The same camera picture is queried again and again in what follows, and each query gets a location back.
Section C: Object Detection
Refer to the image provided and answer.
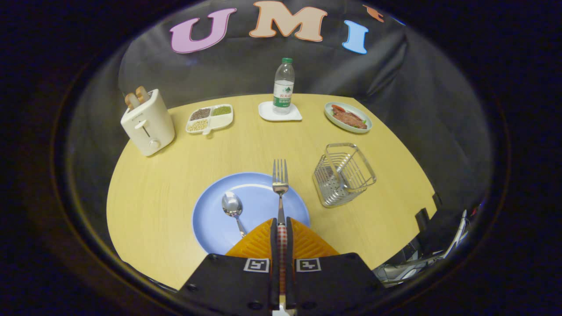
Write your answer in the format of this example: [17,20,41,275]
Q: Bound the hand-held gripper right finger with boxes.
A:
[285,217,387,314]

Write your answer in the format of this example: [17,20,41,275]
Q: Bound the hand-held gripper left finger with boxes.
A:
[176,218,280,314]

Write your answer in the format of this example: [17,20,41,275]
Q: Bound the steel spoon checkered handle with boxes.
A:
[221,191,248,239]

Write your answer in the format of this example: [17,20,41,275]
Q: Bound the steel fork checkered handle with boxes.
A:
[272,158,289,294]

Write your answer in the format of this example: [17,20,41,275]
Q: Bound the blue round plate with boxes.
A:
[192,172,311,255]

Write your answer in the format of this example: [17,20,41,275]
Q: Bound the red meat slices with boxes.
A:
[331,104,367,129]

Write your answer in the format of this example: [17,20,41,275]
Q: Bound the pale green round plate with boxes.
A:
[324,102,373,134]

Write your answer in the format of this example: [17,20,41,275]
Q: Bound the white divided dish with beans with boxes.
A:
[185,104,234,136]

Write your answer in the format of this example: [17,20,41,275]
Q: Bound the white square coaster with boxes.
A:
[258,101,303,122]

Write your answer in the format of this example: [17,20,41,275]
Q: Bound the white toaster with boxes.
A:
[120,89,176,157]

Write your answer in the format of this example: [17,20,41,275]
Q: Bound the clear water bottle green cap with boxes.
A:
[273,57,295,115]

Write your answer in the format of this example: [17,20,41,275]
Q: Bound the black backdrop cloth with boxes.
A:
[66,0,492,246]

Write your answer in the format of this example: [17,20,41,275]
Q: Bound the metal wire cutlery rack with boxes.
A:
[312,143,377,208]

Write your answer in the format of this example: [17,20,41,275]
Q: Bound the white cable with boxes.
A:
[443,210,468,259]

